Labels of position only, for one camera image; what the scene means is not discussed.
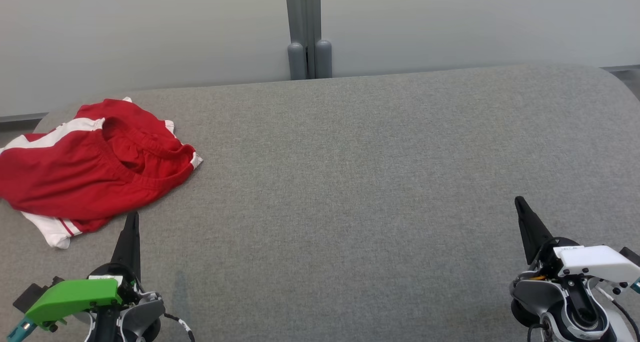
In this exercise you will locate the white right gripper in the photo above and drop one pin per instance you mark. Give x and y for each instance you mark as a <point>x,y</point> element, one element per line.
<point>595,262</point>

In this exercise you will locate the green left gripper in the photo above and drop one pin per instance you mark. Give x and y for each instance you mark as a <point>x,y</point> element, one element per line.
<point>75,294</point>

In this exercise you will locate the red basketball jersey white trim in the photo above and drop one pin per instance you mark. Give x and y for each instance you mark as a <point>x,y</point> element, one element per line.
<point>52,229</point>

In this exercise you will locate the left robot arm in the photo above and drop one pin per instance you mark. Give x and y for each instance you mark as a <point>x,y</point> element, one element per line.
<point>142,314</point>

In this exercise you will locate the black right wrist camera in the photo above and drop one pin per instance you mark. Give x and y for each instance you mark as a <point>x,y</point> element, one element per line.
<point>632,256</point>

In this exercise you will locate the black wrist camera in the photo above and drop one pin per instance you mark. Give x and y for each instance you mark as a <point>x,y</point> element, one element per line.
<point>632,256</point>
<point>32,293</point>

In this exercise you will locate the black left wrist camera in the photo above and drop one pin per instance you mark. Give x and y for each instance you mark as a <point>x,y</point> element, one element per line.
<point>32,293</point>

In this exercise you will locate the grey partition post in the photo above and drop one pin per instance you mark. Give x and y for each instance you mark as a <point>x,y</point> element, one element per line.
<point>302,32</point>

